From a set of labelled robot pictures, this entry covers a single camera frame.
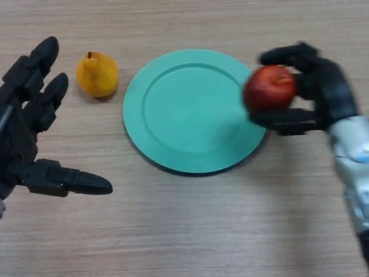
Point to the green round plate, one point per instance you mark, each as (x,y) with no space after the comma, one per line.
(190,115)

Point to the yellow pear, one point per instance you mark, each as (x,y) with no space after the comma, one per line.
(98,76)

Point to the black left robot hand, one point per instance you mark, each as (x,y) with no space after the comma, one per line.
(20,130)

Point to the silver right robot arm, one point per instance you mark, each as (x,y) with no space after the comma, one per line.
(348,161)

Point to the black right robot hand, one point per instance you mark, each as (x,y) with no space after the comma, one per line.
(328,83)

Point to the red apple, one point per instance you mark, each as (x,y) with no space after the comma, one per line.
(268,89)

